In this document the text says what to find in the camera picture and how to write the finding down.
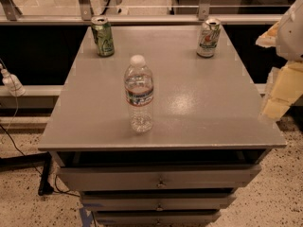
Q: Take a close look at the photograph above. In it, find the grey drawer cabinet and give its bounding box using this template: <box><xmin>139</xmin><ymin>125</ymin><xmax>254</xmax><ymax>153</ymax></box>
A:
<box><xmin>37</xmin><ymin>25</ymin><xmax>288</xmax><ymax>227</ymax></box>

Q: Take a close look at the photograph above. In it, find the clear plastic water bottle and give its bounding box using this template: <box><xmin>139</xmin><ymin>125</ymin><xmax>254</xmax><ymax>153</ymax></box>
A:
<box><xmin>124</xmin><ymin>55</ymin><xmax>154</xmax><ymax>133</ymax></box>

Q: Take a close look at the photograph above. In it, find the top grey drawer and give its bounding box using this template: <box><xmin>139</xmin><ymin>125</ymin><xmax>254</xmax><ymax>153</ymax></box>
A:
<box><xmin>58</xmin><ymin>165</ymin><xmax>261</xmax><ymax>191</ymax></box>

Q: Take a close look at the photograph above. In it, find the metal railing frame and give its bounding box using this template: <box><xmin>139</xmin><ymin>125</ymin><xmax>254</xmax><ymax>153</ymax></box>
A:
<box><xmin>0</xmin><ymin>0</ymin><xmax>294</xmax><ymax>26</ymax></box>

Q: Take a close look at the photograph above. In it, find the middle grey drawer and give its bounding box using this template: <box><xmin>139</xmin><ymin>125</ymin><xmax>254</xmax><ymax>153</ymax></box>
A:
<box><xmin>81</xmin><ymin>193</ymin><xmax>236</xmax><ymax>211</ymax></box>

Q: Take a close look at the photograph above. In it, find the black floor stand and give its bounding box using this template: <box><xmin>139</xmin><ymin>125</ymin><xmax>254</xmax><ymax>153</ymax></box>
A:
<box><xmin>0</xmin><ymin>152</ymin><xmax>54</xmax><ymax>196</ymax></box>

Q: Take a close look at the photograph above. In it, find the grey drawer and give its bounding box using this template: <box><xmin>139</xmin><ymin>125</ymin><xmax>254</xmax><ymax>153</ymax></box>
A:
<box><xmin>94</xmin><ymin>210</ymin><xmax>221</xmax><ymax>226</ymax></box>
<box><xmin>81</xmin><ymin>193</ymin><xmax>236</xmax><ymax>211</ymax></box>
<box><xmin>58</xmin><ymin>165</ymin><xmax>261</xmax><ymax>191</ymax></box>

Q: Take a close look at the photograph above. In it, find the black cable on floor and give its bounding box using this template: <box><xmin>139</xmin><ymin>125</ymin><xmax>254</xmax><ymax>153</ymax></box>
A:
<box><xmin>0</xmin><ymin>59</ymin><xmax>80</xmax><ymax>198</ymax></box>

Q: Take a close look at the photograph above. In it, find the green soda can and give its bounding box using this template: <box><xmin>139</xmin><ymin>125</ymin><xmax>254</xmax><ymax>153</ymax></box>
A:
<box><xmin>91</xmin><ymin>16</ymin><xmax>115</xmax><ymax>57</ymax></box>

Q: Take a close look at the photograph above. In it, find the white 7up can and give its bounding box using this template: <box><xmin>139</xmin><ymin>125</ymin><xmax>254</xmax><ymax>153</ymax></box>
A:
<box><xmin>196</xmin><ymin>18</ymin><xmax>221</xmax><ymax>58</ymax></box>

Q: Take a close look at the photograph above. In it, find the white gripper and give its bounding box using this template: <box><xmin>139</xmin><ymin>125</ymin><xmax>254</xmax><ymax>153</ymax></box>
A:
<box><xmin>256</xmin><ymin>0</ymin><xmax>303</xmax><ymax>121</ymax></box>

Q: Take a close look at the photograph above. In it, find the bottom grey drawer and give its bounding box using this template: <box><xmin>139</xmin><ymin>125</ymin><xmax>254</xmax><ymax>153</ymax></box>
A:
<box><xmin>94</xmin><ymin>210</ymin><xmax>221</xmax><ymax>226</ymax></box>

